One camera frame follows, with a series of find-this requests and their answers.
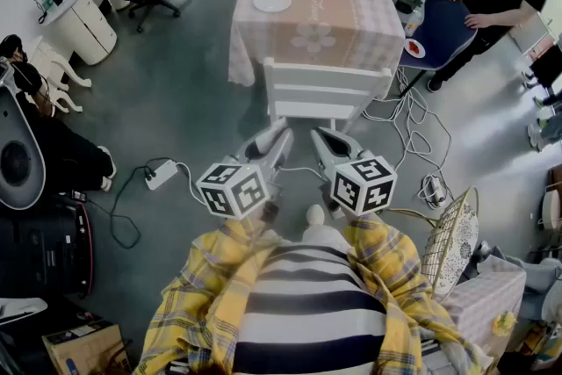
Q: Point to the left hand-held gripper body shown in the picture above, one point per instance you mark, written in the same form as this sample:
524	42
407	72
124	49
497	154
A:
232	191

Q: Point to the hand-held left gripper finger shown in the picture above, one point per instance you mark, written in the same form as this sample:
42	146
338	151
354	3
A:
268	131
283	149

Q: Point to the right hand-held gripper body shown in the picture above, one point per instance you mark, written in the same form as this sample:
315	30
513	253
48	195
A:
364	184

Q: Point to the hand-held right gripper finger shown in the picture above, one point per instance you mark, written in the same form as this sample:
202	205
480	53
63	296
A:
344	138
322	153

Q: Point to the white plate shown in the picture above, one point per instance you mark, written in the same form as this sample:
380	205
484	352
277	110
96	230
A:
272	0

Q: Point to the person's right forearm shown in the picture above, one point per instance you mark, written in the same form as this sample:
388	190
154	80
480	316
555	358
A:
395	276

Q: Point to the person's left forearm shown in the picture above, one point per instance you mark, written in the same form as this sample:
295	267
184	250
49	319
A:
206	290

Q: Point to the small plate with red food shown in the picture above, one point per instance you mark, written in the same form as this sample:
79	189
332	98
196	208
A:
414	48

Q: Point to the person's white shoe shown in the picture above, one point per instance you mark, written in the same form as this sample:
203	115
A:
314	217

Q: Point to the white wooden chair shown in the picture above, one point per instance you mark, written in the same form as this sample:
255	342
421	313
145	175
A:
325	77

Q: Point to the white power strip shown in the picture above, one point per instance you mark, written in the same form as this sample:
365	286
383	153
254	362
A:
435	189
161	175

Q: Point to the table with pink checkered cloth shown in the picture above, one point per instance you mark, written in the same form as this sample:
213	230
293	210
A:
329	4

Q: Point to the person's striped shirt torso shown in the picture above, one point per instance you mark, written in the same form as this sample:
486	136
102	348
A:
307	312

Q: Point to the clear water bottle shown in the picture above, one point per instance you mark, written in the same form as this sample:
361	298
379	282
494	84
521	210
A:
415	17

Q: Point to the dark blue chair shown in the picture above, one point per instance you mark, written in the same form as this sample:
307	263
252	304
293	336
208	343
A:
443	31

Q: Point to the small checkered cloth table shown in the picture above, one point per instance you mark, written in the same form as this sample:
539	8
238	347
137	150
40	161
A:
487	294

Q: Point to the grey blue clothes pile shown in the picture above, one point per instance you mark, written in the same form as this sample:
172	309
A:
527	276

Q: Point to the black equipment case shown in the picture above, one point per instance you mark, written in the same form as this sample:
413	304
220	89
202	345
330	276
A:
39	250

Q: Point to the cream round cabinet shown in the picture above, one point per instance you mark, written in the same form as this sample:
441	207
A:
88	31

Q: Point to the cardboard box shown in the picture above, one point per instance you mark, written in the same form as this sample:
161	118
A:
83	347

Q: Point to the grey white rounded chair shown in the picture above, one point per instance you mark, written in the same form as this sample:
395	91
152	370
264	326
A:
22	136

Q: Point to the white vanity table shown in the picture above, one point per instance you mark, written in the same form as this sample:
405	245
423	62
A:
52	66

